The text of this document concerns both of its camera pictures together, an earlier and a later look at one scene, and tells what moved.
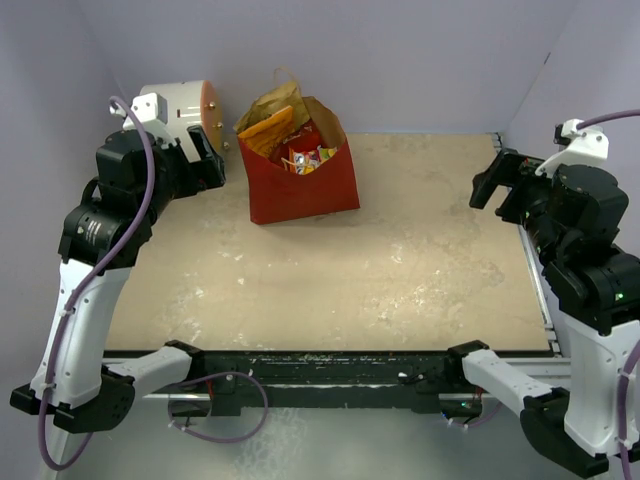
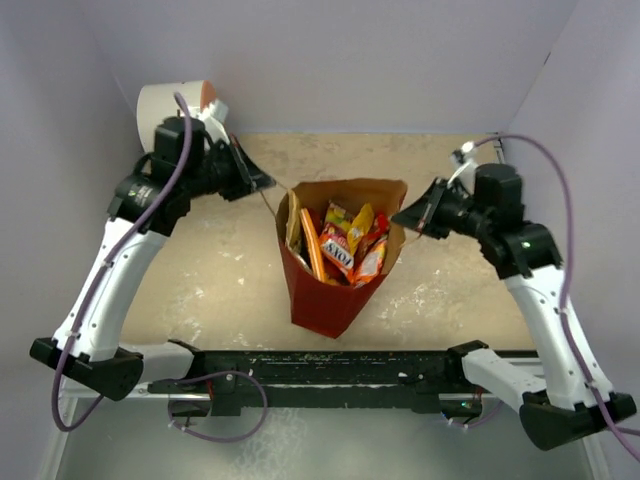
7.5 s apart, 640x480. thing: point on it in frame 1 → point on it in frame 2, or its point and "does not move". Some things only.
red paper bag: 277,193 → 316,305
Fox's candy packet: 306,161 → 334,240
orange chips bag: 270,134 → 314,246
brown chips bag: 278,99 → 294,226
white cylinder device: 191,103 does not move
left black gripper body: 194,177 → 225,174
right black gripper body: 527,186 → 453,211
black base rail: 237,380 does not move
